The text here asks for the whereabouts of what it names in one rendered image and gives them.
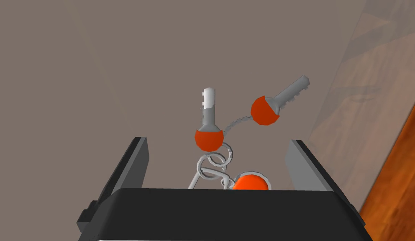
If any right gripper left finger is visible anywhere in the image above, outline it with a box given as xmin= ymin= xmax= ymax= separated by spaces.
xmin=97 ymin=136 xmax=150 ymax=204

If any orange-headed silver key bunch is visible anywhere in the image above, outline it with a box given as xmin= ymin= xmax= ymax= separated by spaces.
xmin=187 ymin=75 xmax=310 ymax=191

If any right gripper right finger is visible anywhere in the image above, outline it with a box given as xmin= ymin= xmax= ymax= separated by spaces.
xmin=285 ymin=139 xmax=335 ymax=192

